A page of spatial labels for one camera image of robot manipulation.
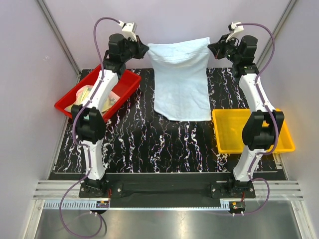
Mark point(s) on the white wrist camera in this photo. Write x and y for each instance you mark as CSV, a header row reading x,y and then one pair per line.
x,y
234,28
128,30

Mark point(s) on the white slotted cable duct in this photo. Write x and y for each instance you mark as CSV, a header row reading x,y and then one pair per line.
x,y
71,205

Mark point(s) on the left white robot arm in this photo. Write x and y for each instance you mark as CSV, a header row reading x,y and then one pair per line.
x,y
88,127

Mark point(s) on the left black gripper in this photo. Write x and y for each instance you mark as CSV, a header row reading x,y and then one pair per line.
x,y
141,48

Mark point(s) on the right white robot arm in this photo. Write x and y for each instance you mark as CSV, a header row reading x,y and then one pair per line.
x,y
261,132

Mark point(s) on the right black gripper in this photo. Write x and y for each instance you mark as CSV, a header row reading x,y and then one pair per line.
x,y
217,48

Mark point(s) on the right connector box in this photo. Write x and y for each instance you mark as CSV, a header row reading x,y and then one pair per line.
x,y
238,206

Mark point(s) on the connector box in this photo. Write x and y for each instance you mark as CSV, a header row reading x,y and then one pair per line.
x,y
238,206
103,204

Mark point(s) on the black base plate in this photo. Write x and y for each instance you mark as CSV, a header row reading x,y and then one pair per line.
x,y
215,190

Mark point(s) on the yellow plastic bin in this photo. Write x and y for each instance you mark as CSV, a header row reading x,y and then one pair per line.
x,y
228,126

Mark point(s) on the light blue towel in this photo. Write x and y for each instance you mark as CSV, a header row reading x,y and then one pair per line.
x,y
181,87

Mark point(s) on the aluminium rail frame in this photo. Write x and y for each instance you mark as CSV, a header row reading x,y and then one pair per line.
x,y
272,190

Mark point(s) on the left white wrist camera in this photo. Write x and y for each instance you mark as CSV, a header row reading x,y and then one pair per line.
x,y
128,30

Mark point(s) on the left connector box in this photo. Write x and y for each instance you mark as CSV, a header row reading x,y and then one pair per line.
x,y
103,204

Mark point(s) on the red plastic bin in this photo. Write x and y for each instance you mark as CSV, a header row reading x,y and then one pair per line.
x,y
127,85

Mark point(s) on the pastel yellow pink towel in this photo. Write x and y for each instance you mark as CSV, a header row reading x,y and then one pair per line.
x,y
83,92

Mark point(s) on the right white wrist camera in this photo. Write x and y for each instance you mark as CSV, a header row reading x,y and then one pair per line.
x,y
234,28

